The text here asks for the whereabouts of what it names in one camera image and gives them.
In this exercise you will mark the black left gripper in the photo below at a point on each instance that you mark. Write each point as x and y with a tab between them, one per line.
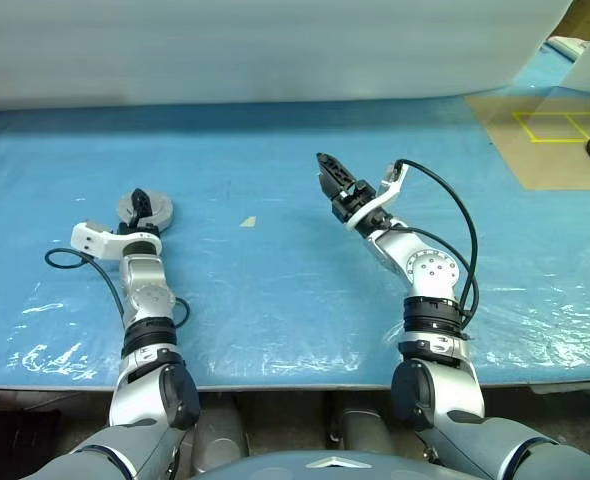
127	228

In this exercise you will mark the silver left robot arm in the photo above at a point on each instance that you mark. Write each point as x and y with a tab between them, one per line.
147	295

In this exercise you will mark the brown cardboard box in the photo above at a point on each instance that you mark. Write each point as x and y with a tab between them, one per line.
580	17

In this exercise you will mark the large white foam sheet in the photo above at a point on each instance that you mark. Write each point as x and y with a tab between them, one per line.
225	50

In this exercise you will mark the silver finned motor cap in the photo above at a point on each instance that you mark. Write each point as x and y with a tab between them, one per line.
125	205

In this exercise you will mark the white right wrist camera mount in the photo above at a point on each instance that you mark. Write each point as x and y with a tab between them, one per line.
387	192

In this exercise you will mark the grey rounded cylinder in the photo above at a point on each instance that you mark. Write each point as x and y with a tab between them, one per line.
220	435
362	425

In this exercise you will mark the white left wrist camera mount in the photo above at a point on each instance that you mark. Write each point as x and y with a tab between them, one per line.
95	242

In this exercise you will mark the small beige tape scrap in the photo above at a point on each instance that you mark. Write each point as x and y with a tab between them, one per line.
248	222

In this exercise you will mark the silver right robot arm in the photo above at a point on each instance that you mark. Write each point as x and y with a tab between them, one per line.
432	270

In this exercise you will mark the brown cardboard sheet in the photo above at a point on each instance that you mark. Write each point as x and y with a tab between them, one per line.
550	165

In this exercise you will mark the white flat object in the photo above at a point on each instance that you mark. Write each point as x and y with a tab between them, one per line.
567	45

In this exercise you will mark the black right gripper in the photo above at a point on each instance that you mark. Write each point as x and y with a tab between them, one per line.
352	202

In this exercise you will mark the blue plastic table sheet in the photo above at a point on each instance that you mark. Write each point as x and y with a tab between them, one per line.
275	150

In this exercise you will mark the grey robot torso shell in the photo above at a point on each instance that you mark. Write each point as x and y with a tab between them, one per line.
325	467

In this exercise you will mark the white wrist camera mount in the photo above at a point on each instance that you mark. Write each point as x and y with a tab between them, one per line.
95	242
387	192

